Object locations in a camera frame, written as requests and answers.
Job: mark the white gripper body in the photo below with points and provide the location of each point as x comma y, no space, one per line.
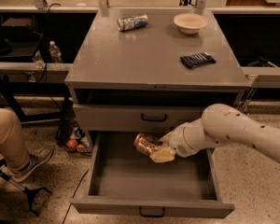
176,141

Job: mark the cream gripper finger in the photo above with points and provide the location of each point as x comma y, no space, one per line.
164,154

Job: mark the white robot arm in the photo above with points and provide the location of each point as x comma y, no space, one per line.
218,126

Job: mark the open grey lower drawer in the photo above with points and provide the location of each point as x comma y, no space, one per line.
125,182

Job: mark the grey drawer cabinet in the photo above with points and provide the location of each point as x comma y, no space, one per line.
142,67

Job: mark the closed grey upper drawer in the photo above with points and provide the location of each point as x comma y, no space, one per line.
129,118

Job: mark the dark blue snack bar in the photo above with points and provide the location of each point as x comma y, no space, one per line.
197,59

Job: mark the basket of fruit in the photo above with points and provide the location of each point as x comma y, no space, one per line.
78,142

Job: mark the white paper bowl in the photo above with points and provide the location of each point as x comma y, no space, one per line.
189,23

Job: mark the grey sneaker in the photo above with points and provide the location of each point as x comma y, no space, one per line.
41,156

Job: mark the black tripod stand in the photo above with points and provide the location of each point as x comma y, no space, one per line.
30,193

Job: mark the clear plastic water bottle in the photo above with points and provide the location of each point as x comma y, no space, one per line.
55,52

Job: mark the person's leg in khaki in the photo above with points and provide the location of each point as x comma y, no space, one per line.
12,145

